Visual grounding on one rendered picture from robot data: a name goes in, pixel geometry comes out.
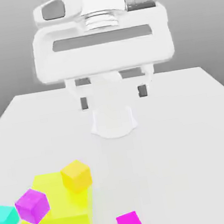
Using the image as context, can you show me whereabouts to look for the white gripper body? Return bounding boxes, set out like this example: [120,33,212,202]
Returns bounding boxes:
[28,0,178,86]

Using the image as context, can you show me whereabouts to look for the small orange cube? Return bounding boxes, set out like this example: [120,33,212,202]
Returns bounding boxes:
[58,158,94,196]

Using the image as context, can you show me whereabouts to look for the small purple cube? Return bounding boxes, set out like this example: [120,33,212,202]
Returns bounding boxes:
[12,186,53,224]

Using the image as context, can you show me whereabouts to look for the small cyan cube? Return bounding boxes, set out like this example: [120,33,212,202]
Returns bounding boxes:
[0,202,21,224]

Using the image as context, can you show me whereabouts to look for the large yellow box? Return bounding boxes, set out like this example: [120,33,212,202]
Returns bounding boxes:
[14,166,99,224]

